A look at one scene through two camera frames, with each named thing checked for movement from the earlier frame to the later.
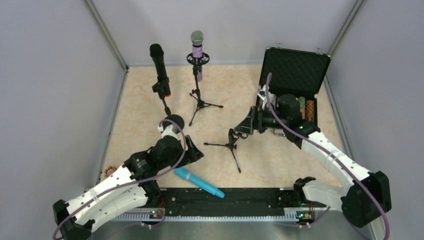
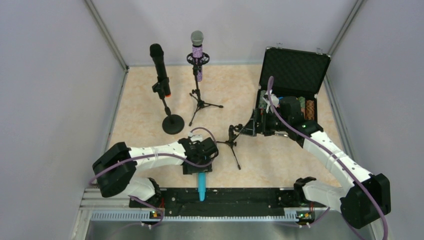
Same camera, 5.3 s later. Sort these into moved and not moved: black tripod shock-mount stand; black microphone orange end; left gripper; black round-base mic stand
Moved: left gripper
Not moved: black round-base mic stand; black microphone orange end; black tripod shock-mount stand
